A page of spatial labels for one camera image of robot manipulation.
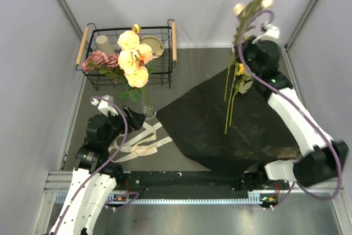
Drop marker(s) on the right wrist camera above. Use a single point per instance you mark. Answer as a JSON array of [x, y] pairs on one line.
[[270, 32]]

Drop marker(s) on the peach peony flower stem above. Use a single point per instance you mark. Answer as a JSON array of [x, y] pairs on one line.
[[133, 58]]

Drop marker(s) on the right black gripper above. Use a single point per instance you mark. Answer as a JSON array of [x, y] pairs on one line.
[[248, 44]]

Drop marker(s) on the small cream rosebud stem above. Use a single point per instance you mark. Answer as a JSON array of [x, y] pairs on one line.
[[244, 12]]

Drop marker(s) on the clear glass vase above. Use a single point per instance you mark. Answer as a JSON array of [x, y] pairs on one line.
[[148, 109]]

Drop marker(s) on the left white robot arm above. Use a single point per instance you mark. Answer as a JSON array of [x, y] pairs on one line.
[[95, 175]]

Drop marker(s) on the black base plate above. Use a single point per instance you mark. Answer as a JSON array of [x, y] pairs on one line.
[[139, 180]]

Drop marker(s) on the yellow gold plate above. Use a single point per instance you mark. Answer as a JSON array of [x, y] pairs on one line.
[[155, 43]]

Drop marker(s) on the black wrapping paper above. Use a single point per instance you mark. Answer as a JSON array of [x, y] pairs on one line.
[[196, 123]]

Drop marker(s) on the flower bouquet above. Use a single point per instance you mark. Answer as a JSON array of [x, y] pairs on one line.
[[238, 81]]

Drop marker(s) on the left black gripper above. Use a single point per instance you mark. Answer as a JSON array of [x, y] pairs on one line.
[[135, 120]]

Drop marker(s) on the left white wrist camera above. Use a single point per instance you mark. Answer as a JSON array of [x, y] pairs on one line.
[[104, 107]]

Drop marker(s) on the cream ribbon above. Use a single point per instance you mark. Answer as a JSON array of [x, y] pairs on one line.
[[145, 143]]

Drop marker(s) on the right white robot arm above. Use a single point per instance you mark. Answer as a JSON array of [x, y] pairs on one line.
[[323, 158]]

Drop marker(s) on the grey cable duct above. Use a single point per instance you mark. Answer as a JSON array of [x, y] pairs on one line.
[[251, 199]]

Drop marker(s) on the black wire basket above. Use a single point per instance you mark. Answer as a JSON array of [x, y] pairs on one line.
[[161, 68]]

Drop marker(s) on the pink rose stem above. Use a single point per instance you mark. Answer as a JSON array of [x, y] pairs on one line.
[[106, 65]]

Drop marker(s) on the beige paper cup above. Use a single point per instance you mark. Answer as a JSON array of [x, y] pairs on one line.
[[104, 45]]

